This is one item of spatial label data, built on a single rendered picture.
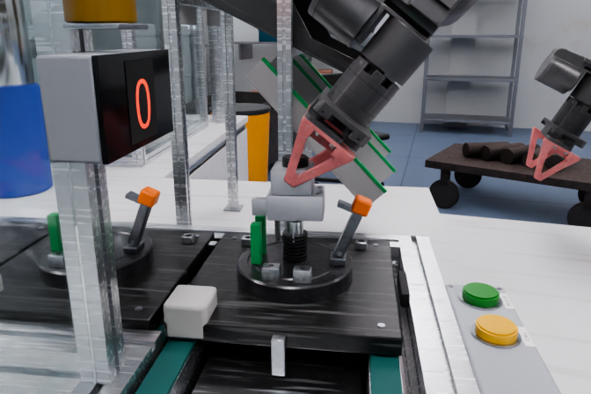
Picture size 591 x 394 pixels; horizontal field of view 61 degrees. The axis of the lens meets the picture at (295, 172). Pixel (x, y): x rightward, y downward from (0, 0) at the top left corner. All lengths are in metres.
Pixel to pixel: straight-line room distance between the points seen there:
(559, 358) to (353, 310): 0.30
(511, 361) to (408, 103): 6.95
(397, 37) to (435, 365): 0.31
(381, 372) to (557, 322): 0.38
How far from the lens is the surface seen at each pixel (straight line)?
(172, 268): 0.66
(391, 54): 0.52
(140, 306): 0.58
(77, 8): 0.39
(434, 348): 0.53
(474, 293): 0.61
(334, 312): 0.55
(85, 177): 0.42
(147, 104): 0.41
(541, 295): 0.89
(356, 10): 0.53
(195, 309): 0.53
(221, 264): 0.66
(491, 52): 7.37
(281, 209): 0.57
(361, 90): 0.52
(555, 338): 0.79
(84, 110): 0.35
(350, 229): 0.59
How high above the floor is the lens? 1.25
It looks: 16 degrees down
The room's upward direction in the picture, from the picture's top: straight up
